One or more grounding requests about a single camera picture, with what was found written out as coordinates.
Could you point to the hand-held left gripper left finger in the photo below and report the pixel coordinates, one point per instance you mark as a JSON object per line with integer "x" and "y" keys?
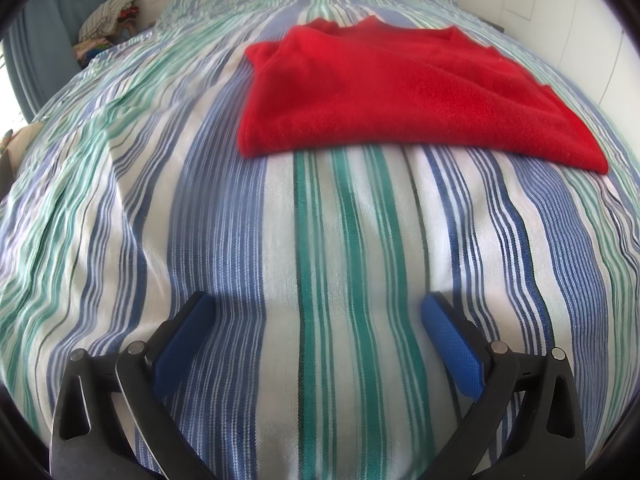
{"x": 182, "y": 340}

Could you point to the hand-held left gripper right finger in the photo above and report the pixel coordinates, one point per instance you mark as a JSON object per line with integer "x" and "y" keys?
{"x": 452, "y": 342}

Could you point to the red sweater with white figure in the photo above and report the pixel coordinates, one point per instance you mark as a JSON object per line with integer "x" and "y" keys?
{"x": 400, "y": 95}

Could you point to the pile of mixed clothes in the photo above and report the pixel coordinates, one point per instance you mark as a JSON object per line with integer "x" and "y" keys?
{"x": 107, "y": 22}

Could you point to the striped bed cover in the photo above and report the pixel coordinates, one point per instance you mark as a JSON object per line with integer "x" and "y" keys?
{"x": 320, "y": 260}

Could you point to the blue curtain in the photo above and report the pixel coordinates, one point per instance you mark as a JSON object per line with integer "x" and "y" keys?
{"x": 45, "y": 40}

